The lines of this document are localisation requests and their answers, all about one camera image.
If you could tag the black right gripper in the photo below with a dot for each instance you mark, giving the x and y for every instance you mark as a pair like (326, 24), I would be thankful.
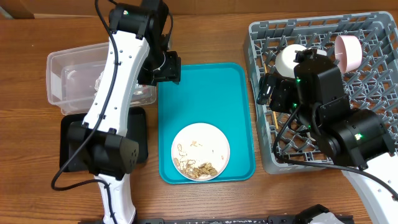
(282, 86)

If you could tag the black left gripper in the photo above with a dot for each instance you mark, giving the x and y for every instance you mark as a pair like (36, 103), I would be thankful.
(172, 72)

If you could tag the white bowl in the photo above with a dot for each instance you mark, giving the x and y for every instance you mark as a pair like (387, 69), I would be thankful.
(285, 60)

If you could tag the wooden chopstick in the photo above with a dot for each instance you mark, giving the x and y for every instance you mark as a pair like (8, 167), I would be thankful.
(274, 117)

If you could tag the white tissue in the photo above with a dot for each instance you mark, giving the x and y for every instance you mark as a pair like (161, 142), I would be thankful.
(98, 81)

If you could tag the pink bowl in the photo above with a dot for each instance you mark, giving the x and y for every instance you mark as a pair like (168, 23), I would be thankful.
(348, 52)

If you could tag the red foil snack wrapper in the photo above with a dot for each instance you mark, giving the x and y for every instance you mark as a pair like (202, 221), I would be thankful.
(142, 89)

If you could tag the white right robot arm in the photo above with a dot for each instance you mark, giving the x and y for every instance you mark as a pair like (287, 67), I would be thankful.
(356, 140)

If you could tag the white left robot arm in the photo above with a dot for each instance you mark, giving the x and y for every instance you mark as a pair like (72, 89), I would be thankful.
(138, 55)

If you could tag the grey dishwasher rack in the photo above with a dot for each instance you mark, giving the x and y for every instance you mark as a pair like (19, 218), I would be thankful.
(372, 86)

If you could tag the teal serving tray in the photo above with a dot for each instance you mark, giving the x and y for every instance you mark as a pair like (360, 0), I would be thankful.
(215, 94)

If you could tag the black rectangular tray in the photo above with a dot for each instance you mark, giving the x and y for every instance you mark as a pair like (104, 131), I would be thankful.
(136, 131)

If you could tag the pink plate with food scraps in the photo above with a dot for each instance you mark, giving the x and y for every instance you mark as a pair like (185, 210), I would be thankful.
(200, 152)

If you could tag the clear plastic bin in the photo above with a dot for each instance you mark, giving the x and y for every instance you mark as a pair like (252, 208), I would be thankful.
(71, 76)

